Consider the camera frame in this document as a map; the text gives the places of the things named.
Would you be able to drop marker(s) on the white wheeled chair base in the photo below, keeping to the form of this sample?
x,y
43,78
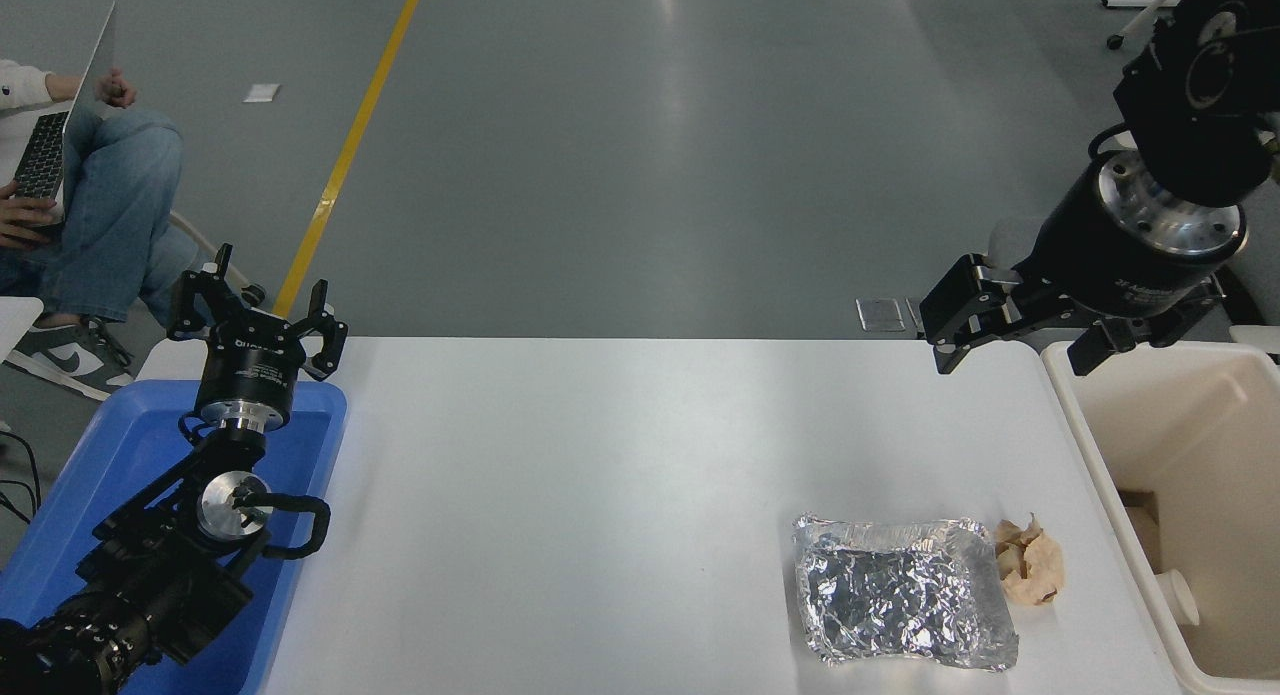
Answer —
x,y
1135,5

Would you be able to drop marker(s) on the person's left hand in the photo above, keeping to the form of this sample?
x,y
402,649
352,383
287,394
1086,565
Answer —
x,y
118,88

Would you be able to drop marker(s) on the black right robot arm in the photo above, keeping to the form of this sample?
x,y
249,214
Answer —
x,y
1200,105

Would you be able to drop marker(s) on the grey chair with white armrest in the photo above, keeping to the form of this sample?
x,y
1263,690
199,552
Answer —
x,y
1255,285

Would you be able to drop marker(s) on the person's right hand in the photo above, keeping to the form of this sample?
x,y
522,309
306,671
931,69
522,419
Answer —
x,y
20,223

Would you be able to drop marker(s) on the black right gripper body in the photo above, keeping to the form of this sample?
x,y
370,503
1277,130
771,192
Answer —
x,y
1100,265

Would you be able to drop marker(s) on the white paper cup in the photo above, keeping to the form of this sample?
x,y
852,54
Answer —
x,y
1178,597

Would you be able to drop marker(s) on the crumpled foil tray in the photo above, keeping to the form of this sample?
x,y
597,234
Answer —
x,y
900,595

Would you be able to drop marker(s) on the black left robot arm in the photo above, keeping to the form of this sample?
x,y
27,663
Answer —
x,y
150,585

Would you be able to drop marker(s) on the crumpled tan paper ball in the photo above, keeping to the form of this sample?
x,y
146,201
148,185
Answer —
x,y
1030,567

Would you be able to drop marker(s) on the person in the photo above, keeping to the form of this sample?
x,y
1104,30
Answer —
x,y
120,205

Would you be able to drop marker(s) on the white office chair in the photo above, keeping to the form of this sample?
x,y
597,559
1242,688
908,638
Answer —
x,y
205,245

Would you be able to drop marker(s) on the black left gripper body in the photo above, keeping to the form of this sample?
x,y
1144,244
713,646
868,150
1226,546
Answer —
x,y
250,360

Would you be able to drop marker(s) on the metal floor plate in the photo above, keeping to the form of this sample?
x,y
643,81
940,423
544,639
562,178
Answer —
x,y
881,315
913,313

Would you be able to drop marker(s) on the small white table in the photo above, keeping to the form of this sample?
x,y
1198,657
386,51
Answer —
x,y
15,320

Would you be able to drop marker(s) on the large pale bin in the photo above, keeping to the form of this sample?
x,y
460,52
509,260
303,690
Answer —
x,y
1220,445

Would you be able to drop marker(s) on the silver laptop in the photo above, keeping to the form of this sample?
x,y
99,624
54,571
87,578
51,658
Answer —
x,y
45,155

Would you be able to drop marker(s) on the blue plastic tray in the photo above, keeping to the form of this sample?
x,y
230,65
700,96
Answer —
x,y
110,445

